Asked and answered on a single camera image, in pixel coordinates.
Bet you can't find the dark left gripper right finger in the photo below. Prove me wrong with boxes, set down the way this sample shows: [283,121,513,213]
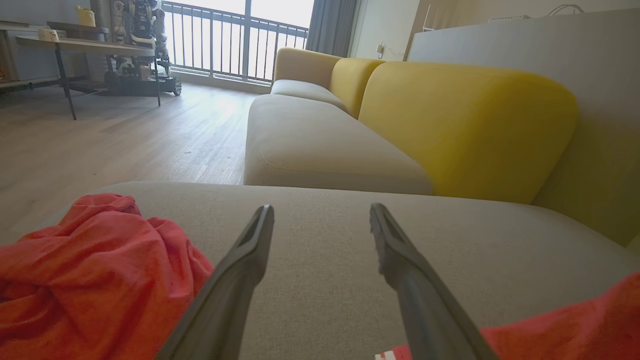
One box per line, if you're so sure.
[369,202,499,360]

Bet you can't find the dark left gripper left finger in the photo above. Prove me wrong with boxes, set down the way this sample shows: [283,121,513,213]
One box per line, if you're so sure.
[156,204,275,360]

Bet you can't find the red shorts number 23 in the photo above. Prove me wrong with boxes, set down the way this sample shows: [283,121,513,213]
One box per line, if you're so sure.
[0,193,215,360]

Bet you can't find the large grey sofa seat cushion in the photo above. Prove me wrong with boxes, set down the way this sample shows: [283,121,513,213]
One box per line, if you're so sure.
[44,180,640,360]

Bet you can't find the large yellow sofa backrest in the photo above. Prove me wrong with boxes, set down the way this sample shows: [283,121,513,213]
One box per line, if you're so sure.
[358,60,580,205]

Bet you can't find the beige sofa backrest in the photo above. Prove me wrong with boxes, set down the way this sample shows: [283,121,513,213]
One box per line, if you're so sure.
[272,47,344,86]

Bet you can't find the small yellow sofa backrest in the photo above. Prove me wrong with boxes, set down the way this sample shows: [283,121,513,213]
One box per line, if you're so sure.
[328,57,386,120]

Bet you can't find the dark metal balcony railing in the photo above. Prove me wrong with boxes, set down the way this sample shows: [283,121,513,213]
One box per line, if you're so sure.
[160,0,310,84]

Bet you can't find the humanoid robot on wheeled base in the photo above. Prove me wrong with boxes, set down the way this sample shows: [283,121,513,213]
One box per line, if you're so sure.
[103,0,183,97]

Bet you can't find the grey window curtain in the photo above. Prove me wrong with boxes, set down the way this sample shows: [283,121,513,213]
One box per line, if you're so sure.
[305,0,360,58]

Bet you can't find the round wooden coffee table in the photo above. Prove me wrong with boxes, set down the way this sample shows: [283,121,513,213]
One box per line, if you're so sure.
[15,35,164,121]

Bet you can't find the yellow jar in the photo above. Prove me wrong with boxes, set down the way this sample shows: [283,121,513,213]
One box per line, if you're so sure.
[74,4,97,28]

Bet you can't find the white low television cabinet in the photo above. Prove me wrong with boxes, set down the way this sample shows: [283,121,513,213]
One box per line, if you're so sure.
[0,20,68,92]

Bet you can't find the glass balcony door frame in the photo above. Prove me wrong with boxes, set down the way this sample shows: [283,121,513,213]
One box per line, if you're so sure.
[165,0,316,86]

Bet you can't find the looped white wire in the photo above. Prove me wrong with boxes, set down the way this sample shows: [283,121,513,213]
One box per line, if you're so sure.
[547,3,586,17]

